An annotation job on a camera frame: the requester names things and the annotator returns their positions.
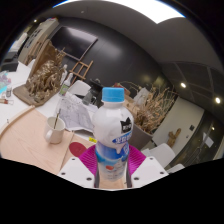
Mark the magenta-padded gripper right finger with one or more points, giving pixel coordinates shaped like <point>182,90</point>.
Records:
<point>150,170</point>

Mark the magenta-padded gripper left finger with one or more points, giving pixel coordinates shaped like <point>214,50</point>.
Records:
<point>75,170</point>

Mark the white blue-capped drink bottle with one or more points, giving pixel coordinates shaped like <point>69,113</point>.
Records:
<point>111,133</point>

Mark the white chair with papers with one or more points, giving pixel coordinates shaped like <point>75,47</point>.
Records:
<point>161,153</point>

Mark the flat round red coaster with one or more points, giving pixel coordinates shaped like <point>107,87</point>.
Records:
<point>77,149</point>

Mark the white chair with backpack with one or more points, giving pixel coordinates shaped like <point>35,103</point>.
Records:
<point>175,168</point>

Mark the small yellow strip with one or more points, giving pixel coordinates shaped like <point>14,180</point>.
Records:
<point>92,139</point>

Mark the dried plant in grey pot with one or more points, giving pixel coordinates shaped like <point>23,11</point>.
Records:
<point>141,135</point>

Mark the wooden figure statue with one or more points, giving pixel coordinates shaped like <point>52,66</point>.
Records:
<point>173,138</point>

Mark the white mug with stick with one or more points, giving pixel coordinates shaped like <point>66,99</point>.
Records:
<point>55,133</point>

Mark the printed paper sheet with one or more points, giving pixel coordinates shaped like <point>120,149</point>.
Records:
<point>76,113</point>

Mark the cardboard box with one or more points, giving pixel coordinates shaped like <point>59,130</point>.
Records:
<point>130,106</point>

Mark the grey glass bottle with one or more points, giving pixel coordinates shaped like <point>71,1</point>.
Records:
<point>88,99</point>

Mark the green-labelled spray bottle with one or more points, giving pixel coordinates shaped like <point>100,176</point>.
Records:
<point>65,87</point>

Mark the round ceiling light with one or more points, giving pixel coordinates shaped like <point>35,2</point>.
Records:
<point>217,100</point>
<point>183,85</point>

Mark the brown carved sculpture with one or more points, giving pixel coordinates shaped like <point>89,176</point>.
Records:
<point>41,78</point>

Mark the wooden easel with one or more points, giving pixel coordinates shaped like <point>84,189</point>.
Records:
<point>80,68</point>

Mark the small jar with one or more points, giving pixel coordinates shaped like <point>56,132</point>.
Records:
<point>9,92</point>

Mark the colourful book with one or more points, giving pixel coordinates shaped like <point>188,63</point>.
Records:
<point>3,83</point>

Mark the black flat case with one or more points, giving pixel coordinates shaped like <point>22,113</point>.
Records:
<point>9,65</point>

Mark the white cabinet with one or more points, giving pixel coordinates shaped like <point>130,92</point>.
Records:
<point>38,36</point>

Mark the black wall screen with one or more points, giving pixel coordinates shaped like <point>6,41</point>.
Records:
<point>73,41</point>

